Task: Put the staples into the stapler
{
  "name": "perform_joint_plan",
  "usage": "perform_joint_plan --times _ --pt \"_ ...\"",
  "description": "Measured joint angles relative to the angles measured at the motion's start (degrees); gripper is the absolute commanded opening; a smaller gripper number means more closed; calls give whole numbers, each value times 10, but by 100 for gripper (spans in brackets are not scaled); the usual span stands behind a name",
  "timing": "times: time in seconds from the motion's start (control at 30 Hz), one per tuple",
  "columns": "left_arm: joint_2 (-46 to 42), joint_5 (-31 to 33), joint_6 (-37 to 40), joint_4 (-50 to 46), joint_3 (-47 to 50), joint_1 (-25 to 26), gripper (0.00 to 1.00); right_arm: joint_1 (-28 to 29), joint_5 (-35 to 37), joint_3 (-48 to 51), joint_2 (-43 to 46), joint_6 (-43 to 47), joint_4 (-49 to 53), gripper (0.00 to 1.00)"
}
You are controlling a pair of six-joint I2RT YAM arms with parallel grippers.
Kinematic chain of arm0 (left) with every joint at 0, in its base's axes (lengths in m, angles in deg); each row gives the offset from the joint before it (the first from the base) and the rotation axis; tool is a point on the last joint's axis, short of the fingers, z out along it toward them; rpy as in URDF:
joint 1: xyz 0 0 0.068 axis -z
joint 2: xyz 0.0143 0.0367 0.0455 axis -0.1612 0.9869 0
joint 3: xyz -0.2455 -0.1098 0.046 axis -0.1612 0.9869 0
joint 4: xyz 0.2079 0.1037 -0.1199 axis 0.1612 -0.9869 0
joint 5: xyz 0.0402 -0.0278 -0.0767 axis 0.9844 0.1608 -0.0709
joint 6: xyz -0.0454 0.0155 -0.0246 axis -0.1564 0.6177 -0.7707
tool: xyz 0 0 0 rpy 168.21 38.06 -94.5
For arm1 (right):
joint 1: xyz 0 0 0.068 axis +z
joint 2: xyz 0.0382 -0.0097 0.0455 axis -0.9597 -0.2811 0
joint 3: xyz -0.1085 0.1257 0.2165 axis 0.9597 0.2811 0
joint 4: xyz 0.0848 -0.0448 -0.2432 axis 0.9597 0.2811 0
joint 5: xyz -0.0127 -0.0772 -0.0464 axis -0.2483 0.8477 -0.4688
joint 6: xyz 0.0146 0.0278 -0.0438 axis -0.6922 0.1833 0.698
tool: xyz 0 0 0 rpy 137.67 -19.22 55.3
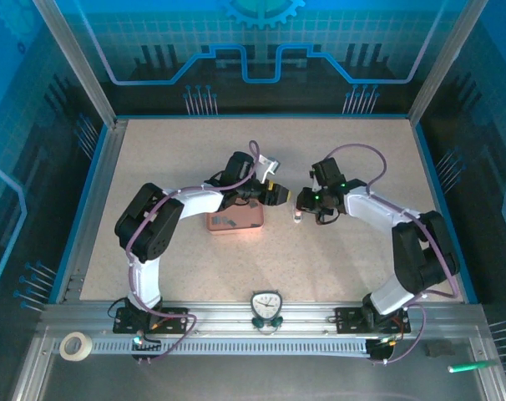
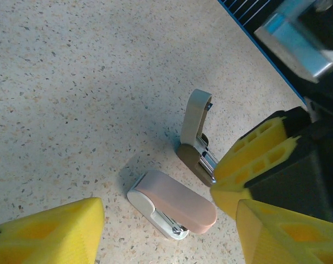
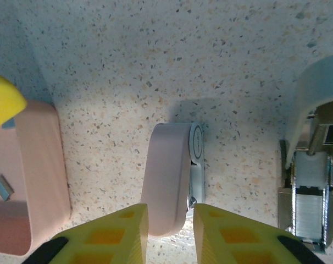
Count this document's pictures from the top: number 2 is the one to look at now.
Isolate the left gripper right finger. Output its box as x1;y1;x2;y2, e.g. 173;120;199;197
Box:
235;199;333;264

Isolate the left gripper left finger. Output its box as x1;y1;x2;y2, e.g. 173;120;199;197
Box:
0;197;106;264

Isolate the pink and white stapler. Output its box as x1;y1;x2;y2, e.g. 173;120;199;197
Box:
126;169;218;241

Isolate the brown and cream stapler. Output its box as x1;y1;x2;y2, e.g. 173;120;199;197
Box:
174;88;220;188

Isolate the blue table edge strip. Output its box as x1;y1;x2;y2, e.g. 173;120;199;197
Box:
217;0;309;107

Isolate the aluminium frame post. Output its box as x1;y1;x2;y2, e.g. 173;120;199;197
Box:
253;0;333;84

